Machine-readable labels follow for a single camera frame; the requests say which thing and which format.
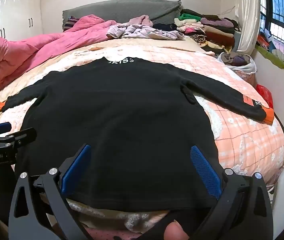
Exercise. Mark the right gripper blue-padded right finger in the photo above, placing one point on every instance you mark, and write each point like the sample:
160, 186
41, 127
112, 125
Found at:
243, 209

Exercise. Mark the cream curtain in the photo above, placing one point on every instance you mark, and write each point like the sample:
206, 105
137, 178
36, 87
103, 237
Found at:
248, 15

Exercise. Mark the red plastic bag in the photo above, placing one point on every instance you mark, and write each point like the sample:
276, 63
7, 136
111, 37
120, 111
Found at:
265, 94

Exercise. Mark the stack of folded clothes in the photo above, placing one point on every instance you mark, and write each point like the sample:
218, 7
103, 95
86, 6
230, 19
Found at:
211, 32

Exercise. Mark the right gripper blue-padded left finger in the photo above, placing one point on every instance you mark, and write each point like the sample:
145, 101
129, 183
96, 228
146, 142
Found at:
39, 209

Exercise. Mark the grey headboard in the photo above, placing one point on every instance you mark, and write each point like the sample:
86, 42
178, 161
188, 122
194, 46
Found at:
159, 11

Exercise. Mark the white wardrobe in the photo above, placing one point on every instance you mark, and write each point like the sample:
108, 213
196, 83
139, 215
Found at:
20, 19

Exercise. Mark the white plastic bag of clothes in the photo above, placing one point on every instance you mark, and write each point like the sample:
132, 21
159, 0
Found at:
238, 62

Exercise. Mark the lilac crumpled garment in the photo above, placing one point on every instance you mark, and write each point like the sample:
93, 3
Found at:
142, 27

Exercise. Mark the right hand thumb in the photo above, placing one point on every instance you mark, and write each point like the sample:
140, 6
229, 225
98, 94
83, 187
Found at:
174, 231

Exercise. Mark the pink comforter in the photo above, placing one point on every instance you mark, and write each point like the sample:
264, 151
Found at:
19, 57

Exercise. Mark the black sweater with orange cuffs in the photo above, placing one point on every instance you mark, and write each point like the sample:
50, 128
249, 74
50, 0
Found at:
144, 126

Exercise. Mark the striped dark pillow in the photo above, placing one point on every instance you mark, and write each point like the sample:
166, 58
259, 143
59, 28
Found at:
70, 23

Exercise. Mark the beige bed sheet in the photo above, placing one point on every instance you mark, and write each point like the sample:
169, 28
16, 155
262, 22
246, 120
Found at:
151, 50

